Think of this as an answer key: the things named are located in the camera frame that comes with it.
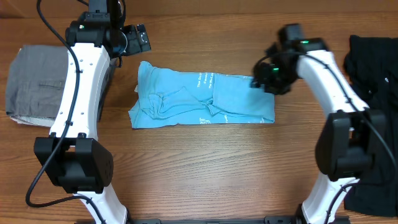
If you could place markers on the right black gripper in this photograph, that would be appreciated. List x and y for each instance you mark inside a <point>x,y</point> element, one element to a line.
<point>260,78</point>

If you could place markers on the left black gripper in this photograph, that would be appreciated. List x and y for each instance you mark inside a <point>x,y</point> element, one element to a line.
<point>135,46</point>

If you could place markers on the light blue printed t-shirt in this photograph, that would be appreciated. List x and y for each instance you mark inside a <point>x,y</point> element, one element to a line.
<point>167,97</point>

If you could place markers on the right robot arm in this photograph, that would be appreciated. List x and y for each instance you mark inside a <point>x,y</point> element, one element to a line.
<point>351,138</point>

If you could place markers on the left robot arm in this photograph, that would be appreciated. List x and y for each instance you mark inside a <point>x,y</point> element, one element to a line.
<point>71,155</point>

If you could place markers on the folded grey trousers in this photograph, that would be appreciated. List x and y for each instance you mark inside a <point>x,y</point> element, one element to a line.
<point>35,84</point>

